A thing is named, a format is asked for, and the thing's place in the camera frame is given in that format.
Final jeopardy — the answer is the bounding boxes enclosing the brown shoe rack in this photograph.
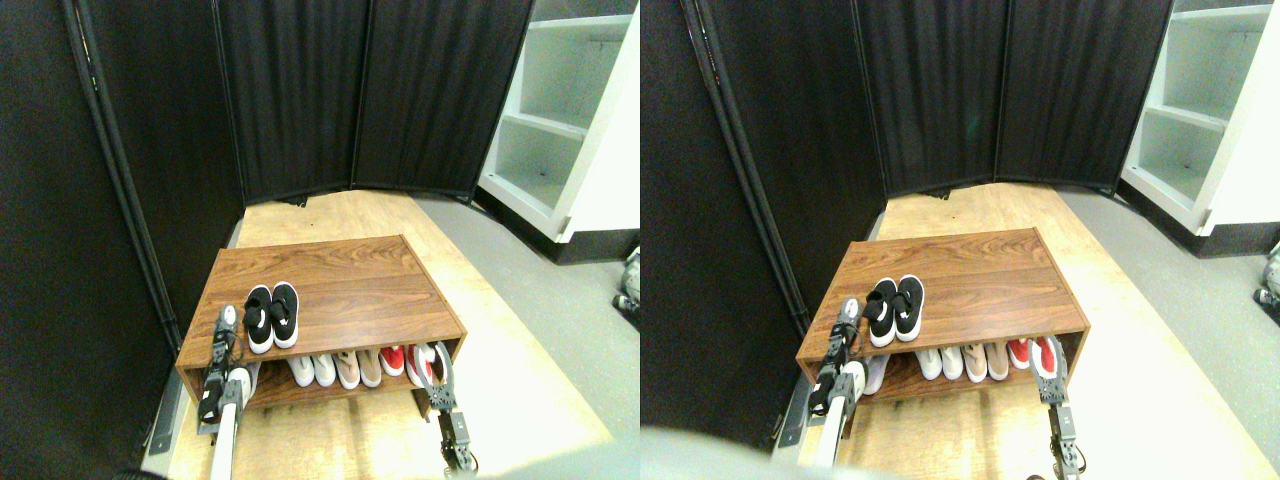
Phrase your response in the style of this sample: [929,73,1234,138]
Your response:
[796,228,1090,409]
[176,235,468,420]

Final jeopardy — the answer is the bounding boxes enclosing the grey curtain stand foot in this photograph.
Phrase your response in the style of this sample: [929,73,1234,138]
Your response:
[774,372,813,453]
[148,372,188,457]

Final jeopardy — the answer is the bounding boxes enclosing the white shelf unit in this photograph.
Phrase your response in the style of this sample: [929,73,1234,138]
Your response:
[1119,0,1280,259]
[477,0,640,266]

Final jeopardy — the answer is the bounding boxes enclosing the black curtain stand pole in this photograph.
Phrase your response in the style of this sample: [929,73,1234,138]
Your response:
[62,0,183,353]
[680,0,810,338]

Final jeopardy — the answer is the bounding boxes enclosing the grey and black device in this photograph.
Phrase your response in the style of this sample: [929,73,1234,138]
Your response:
[1254,240,1280,328]
[612,245,640,328]

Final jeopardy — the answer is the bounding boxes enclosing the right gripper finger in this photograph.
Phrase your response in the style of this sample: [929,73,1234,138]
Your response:
[1038,336,1068,405]
[430,341,458,411]

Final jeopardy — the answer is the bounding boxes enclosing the black shoe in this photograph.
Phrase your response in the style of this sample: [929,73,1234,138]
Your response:
[244,286,276,355]
[270,282,301,350]
[893,275,925,342]
[864,279,899,349]

